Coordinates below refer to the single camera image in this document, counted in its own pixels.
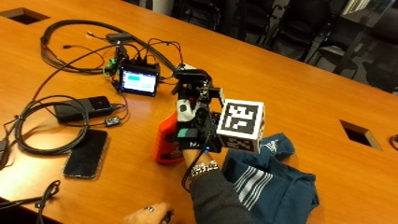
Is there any small device with lit screen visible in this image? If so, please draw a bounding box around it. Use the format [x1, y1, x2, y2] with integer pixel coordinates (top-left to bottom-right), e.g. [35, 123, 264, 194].
[119, 63, 161, 98]

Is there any black cable with plug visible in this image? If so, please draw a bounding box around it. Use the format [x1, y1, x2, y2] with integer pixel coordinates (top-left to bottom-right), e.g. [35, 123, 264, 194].
[0, 179, 63, 224]

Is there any black power brick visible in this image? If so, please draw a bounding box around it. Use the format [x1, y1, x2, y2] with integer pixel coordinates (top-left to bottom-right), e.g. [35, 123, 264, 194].
[53, 95, 115, 124]

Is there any black adapter block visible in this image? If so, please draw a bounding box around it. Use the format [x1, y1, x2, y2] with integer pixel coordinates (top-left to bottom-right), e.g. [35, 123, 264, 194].
[104, 32, 135, 44]

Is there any black glove cable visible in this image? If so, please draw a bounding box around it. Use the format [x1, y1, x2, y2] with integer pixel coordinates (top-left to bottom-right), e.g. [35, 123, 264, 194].
[180, 146, 209, 193]

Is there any white cube with black markers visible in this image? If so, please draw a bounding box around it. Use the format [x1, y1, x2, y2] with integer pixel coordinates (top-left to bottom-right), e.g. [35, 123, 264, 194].
[216, 98, 266, 154]

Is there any green connector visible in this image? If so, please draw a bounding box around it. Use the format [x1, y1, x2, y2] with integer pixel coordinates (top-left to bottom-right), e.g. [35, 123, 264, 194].
[103, 58, 119, 76]

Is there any coiled black cable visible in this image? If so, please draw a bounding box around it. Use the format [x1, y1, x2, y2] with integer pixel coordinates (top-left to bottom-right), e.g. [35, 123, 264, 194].
[13, 94, 91, 156]

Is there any orange plastic container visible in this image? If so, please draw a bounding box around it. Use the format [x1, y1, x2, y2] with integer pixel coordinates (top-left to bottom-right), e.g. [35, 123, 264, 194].
[153, 112, 186, 165]

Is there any black smartphone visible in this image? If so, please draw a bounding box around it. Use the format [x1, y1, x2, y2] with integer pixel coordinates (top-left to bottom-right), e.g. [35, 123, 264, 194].
[61, 129, 111, 181]

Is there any silver bracelet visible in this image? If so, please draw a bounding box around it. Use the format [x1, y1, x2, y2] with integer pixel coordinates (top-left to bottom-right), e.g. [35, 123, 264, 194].
[189, 160, 220, 180]

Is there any thick black cable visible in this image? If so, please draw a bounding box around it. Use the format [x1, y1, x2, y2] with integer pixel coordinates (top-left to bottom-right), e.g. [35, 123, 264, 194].
[40, 19, 184, 75]

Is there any blue striped cloth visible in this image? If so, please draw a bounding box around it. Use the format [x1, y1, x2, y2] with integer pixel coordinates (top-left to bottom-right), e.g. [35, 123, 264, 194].
[221, 133, 321, 224]

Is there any black office chair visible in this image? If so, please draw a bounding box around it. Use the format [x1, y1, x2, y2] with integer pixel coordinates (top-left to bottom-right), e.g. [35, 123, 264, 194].
[359, 7, 398, 93]
[265, 0, 348, 61]
[170, 0, 221, 30]

